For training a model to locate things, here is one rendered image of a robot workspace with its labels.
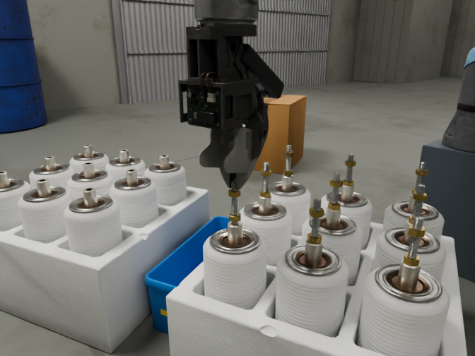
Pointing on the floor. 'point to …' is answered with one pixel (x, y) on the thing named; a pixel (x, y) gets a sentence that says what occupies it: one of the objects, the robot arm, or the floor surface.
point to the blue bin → (178, 270)
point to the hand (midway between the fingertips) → (237, 178)
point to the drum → (18, 71)
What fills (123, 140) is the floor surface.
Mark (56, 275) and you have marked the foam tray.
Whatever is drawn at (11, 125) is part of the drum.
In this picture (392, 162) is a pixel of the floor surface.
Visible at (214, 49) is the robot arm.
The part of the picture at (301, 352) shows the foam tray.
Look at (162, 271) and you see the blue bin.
